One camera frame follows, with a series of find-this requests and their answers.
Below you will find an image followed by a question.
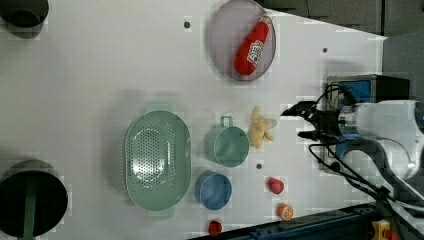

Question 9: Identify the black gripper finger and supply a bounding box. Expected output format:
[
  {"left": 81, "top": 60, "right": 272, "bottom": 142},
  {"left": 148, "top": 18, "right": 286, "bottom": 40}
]
[
  {"left": 298, "top": 131, "right": 320, "bottom": 140},
  {"left": 282, "top": 101, "right": 316, "bottom": 117}
]

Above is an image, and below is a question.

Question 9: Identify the round grey plate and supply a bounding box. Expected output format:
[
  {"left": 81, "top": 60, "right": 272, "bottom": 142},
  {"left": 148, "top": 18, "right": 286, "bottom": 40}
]
[{"left": 208, "top": 0, "right": 276, "bottom": 81}]

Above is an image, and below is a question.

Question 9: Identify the small red toy fruit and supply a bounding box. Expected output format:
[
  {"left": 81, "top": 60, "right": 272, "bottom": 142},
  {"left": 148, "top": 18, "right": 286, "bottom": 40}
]
[{"left": 208, "top": 220, "right": 223, "bottom": 237}]

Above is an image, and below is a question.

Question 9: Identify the plush peeled banana toy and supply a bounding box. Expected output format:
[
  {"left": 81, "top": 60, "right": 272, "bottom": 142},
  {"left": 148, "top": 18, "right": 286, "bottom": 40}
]
[{"left": 250, "top": 106, "right": 277, "bottom": 149}]

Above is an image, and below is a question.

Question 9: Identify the large black cylinder container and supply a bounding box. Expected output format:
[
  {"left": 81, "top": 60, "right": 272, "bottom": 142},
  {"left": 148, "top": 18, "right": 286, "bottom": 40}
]
[{"left": 0, "top": 160, "right": 69, "bottom": 240}]

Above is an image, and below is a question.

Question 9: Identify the green cup with handle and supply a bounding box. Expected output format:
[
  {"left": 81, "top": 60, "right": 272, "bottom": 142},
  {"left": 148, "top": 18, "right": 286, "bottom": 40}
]
[{"left": 204, "top": 116, "right": 249, "bottom": 168}]

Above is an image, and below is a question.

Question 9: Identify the blue metal frame rail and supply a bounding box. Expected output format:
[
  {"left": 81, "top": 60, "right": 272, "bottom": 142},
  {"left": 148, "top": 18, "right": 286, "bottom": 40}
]
[{"left": 190, "top": 204, "right": 423, "bottom": 240}]

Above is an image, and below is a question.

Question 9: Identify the blue bowl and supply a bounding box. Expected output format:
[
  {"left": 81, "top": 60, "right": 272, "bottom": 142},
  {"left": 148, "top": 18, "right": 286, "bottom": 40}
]
[{"left": 195, "top": 171, "right": 232, "bottom": 210}]

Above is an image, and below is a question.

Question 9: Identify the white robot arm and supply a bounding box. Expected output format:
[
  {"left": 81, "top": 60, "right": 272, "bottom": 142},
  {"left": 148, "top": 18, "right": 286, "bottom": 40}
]
[{"left": 283, "top": 100, "right": 423, "bottom": 232}]

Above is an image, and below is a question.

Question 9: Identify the orange slice toy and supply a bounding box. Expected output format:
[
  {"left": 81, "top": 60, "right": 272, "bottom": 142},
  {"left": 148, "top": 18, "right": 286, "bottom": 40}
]
[{"left": 277, "top": 204, "right": 294, "bottom": 221}]

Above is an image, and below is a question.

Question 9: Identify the silver toaster oven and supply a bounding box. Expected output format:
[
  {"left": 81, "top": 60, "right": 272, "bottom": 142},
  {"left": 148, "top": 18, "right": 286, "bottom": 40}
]
[{"left": 326, "top": 75, "right": 417, "bottom": 178}]

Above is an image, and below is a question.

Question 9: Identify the green perforated colander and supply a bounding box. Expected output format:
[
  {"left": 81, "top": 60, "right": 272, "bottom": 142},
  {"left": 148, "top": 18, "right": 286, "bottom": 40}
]
[{"left": 124, "top": 102, "right": 192, "bottom": 219}]

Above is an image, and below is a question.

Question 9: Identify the red strawberry toy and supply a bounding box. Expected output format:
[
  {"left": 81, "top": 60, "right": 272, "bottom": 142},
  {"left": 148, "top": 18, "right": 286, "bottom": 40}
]
[{"left": 267, "top": 177, "right": 284, "bottom": 195}]

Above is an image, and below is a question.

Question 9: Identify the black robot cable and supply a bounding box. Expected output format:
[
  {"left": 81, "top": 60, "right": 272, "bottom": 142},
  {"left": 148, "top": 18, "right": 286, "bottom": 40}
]
[{"left": 308, "top": 141, "right": 401, "bottom": 240}]

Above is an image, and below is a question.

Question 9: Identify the small dark cylinder container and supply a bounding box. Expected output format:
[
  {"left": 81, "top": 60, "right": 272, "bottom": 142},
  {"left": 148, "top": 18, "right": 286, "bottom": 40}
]
[{"left": 0, "top": 0, "right": 50, "bottom": 39}]

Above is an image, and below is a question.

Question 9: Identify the plush red ketchup bottle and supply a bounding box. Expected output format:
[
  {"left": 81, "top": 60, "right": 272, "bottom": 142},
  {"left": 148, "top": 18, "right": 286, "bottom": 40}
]
[{"left": 234, "top": 15, "right": 272, "bottom": 76}]

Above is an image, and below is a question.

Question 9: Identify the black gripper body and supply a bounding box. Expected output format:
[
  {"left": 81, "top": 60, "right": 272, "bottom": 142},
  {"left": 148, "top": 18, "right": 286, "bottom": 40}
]
[{"left": 306, "top": 108, "right": 341, "bottom": 141}]

